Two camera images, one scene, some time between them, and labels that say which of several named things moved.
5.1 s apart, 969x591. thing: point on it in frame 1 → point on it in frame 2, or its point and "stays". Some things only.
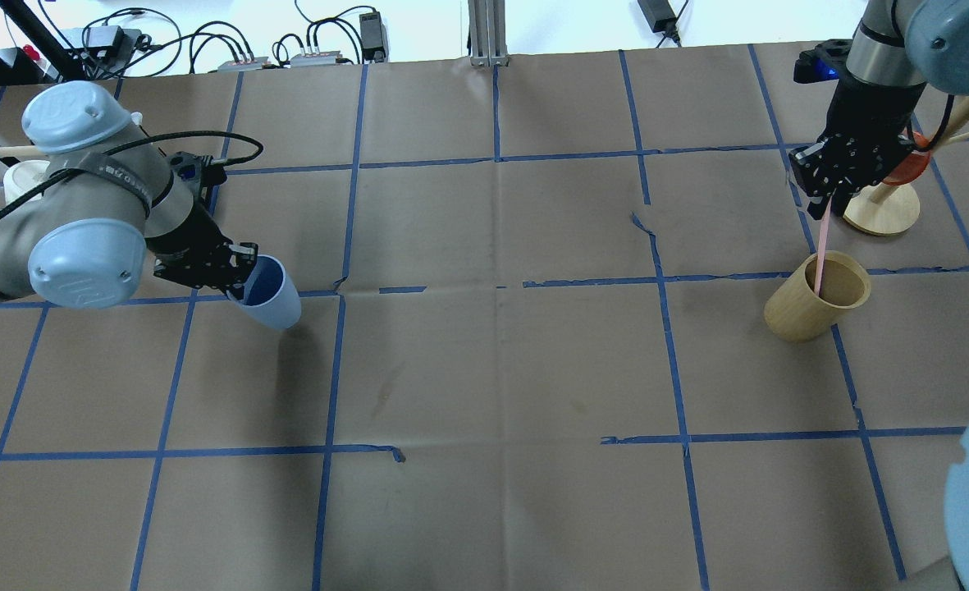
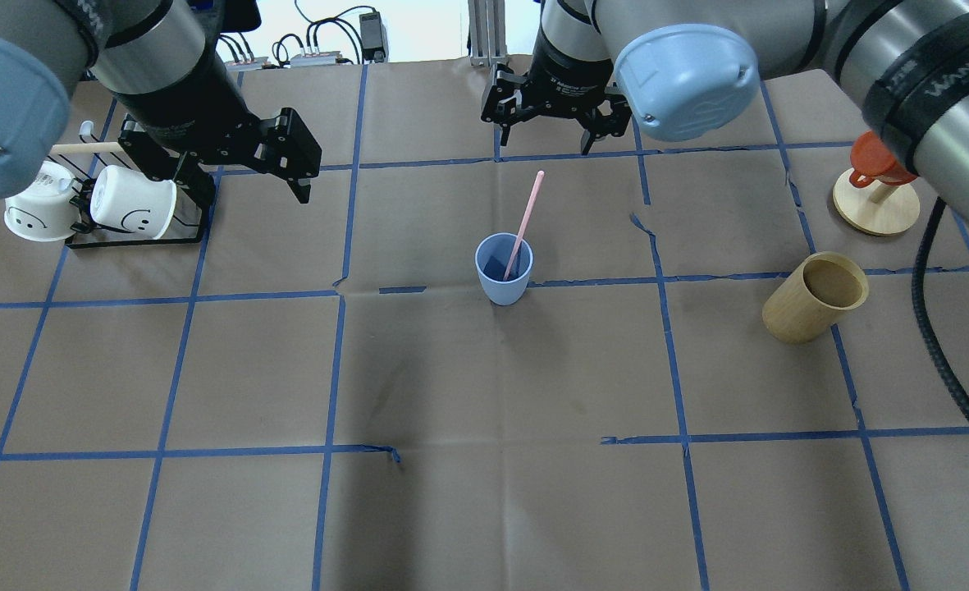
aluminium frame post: x=487 y=33 stays
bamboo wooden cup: x=795 y=313 stays
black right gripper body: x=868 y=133 → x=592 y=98
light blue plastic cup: x=271 y=295 → x=492 y=256
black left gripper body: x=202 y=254 → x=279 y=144
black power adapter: x=374 y=38 stays
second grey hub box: x=242 y=65 stays
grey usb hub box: x=313 y=58 stays
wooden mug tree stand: x=890 y=209 stays
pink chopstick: x=819 y=267 → x=524 y=226
